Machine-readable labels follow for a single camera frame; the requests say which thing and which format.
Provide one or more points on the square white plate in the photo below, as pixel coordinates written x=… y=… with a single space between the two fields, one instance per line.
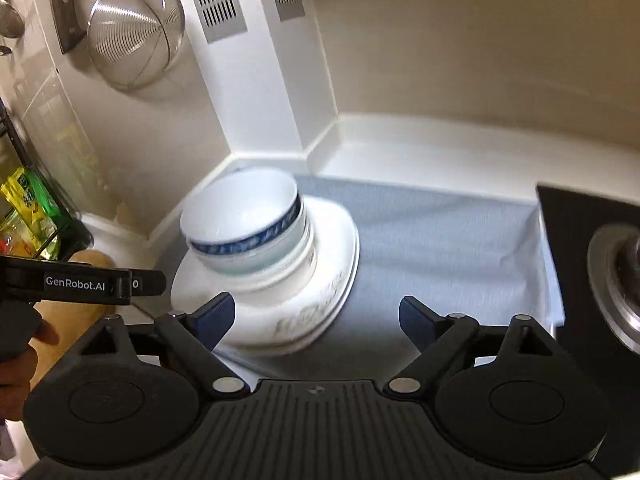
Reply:
x=330 y=232

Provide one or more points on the white bowl with blue pattern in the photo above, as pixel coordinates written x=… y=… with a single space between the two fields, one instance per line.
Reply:
x=235 y=210

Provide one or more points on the plain white bowl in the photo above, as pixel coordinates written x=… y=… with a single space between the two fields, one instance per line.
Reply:
x=280 y=285

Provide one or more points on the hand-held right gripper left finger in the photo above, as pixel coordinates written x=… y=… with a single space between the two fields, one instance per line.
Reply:
x=215 y=320

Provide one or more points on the teal glazed bowl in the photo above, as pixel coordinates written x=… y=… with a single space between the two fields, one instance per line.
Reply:
x=295 y=247

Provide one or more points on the yellow food packet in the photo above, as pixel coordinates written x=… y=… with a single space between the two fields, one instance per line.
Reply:
x=20 y=195

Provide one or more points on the round wooden cutting board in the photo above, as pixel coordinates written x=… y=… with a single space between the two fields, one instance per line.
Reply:
x=70 y=315

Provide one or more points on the grey table mat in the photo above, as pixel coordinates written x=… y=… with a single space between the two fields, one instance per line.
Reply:
x=425 y=240

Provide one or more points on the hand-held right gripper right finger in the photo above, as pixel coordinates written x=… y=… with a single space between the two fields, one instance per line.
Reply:
x=415 y=322

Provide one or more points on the green food packet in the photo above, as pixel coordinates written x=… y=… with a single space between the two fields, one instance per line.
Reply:
x=49 y=207

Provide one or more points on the metal mesh strainer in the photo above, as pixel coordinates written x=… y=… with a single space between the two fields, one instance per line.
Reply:
x=135 y=35

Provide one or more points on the metal stove burner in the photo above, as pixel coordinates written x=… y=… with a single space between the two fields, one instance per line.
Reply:
x=615 y=280

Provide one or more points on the metal ladle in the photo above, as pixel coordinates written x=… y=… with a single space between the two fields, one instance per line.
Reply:
x=11 y=20

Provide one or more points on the kitchen cleaver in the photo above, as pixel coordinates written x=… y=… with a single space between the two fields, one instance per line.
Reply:
x=67 y=10

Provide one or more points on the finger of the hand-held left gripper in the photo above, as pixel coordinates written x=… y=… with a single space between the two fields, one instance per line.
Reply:
x=147 y=282

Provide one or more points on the black glass gas stove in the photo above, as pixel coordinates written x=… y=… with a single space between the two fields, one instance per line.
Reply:
x=565 y=220

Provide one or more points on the person's left hand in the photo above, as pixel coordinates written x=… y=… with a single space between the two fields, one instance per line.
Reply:
x=17 y=385

